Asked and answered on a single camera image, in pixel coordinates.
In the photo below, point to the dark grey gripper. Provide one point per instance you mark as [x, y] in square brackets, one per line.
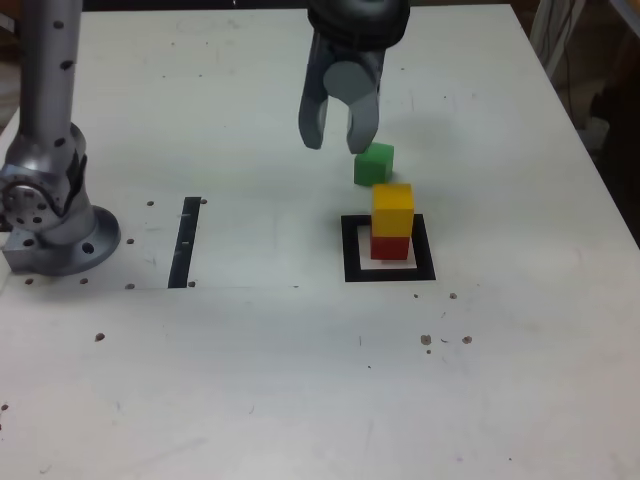
[357, 55]

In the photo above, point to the green cube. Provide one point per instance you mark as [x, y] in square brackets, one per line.
[372, 167]

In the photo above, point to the yellow cube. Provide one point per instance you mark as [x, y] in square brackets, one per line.
[392, 212]

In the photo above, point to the red cube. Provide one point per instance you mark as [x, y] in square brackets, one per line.
[390, 248]

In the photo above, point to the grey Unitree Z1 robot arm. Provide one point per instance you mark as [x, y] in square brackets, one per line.
[45, 100]

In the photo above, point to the black tape square outline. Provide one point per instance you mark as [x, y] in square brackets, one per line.
[351, 255]

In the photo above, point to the black tape strip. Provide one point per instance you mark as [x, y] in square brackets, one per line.
[184, 245]

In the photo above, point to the white metal frame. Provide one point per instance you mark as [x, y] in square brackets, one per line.
[545, 30]

